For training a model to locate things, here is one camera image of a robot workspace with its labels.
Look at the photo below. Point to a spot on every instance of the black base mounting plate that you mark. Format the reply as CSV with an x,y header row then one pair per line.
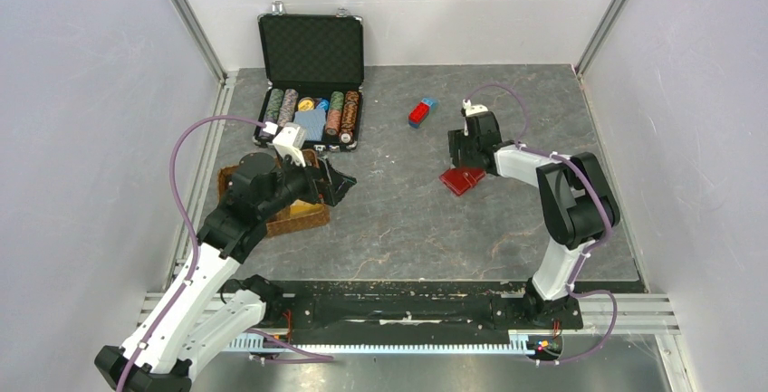
x,y
412,312

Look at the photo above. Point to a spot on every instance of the brown orange chip stack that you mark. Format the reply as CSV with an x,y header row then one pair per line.
x,y
349,115

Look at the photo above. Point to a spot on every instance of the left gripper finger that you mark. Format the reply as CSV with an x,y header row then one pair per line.
x,y
338,182
332,195

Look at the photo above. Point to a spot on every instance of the green purple chip stack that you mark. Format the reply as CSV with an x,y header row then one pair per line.
x,y
271,117

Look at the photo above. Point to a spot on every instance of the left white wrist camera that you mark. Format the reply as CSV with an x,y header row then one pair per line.
x,y
288,141

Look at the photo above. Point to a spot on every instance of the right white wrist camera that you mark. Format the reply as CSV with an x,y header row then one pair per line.
x,y
474,108

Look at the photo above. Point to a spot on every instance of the white toothed cable rail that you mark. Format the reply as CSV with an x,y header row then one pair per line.
x,y
253,343

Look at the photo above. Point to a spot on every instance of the green red chip stack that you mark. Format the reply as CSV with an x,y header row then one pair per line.
x,y
333,120

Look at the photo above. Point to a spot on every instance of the brown woven divided basket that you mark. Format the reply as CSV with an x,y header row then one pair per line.
x,y
281,223

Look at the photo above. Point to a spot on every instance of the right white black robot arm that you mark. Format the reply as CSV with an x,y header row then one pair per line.
x,y
578,207

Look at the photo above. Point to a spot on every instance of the red blue toy brick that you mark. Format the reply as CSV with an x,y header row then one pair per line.
x,y
421,111

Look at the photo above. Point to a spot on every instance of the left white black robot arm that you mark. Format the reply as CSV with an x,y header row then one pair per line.
x,y
173,345

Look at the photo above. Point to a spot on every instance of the yellow dealer button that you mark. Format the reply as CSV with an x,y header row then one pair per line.
x,y
305,104

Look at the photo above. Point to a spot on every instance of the gold card in basket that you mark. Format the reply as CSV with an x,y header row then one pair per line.
x,y
301,208

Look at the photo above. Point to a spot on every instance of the blue playing card deck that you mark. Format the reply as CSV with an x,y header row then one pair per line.
x,y
313,121

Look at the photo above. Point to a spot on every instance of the grey purple chip stack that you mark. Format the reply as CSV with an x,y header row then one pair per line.
x,y
287,108

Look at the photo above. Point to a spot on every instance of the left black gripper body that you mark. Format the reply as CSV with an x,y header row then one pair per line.
x,y
297,183

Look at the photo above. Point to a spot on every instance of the black poker chip case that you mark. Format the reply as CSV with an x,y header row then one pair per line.
x,y
316,54

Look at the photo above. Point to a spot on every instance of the red leather card holder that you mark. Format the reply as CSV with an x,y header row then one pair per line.
x,y
459,180

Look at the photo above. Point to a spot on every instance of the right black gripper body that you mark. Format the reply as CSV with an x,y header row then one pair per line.
x,y
460,139

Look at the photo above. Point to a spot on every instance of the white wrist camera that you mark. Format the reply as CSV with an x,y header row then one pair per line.
x,y
474,108
288,141

